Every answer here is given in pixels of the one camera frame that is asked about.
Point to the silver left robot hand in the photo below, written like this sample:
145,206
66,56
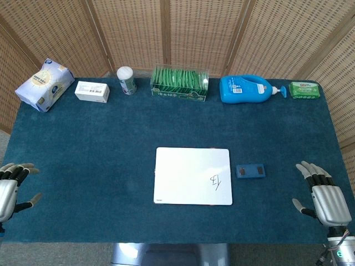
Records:
7,194

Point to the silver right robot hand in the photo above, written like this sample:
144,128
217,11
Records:
330,202

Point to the blue whiteboard eraser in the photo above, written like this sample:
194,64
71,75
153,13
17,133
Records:
251,172

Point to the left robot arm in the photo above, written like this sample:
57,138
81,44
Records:
1,230

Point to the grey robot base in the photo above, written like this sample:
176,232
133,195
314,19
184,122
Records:
166,256

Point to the green wet wipes pack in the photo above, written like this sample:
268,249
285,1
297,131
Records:
304,90

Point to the tissue paper pack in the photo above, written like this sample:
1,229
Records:
41,83

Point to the teal table mat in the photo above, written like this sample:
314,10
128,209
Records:
111,138

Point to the white cardboard box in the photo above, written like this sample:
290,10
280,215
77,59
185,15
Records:
91,91

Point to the blue detergent pump bottle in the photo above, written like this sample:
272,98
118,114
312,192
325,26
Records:
241,90

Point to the white whiteboard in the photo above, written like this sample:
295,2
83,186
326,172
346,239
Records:
188,174

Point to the green can with white lid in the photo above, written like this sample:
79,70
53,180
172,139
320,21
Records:
126,79

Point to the green tea bag box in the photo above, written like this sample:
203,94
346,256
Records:
178,83

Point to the bamboo folding screen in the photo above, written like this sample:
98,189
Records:
194,27

